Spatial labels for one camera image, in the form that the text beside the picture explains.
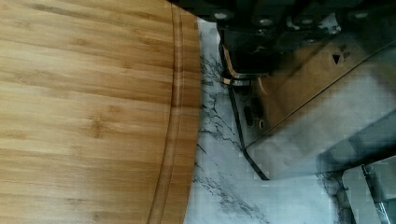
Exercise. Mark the stainless steel toaster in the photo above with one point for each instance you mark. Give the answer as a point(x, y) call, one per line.
point(327, 107)

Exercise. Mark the bamboo cutting board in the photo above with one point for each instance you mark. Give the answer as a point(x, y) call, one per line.
point(100, 103)

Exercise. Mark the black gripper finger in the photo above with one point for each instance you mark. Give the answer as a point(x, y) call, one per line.
point(255, 47)

